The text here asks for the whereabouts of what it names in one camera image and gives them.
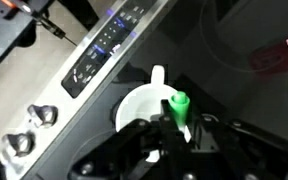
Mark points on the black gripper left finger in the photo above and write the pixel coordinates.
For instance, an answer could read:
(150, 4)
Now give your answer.
(144, 150)

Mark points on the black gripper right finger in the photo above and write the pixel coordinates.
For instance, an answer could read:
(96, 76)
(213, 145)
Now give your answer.
(244, 150)

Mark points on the green marker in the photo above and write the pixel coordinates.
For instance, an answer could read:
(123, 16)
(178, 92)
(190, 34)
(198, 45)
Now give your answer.
(179, 106)

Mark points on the white ceramic mug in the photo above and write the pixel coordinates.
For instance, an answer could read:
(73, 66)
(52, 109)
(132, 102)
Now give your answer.
(140, 103)

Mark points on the black glass cooktop stove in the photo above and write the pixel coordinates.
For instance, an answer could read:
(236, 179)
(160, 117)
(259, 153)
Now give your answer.
(224, 56)

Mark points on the silver stove knob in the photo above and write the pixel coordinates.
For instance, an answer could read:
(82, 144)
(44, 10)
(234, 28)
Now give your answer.
(17, 145)
(43, 115)

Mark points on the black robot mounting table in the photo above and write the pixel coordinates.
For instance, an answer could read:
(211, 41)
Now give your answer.
(4, 33)

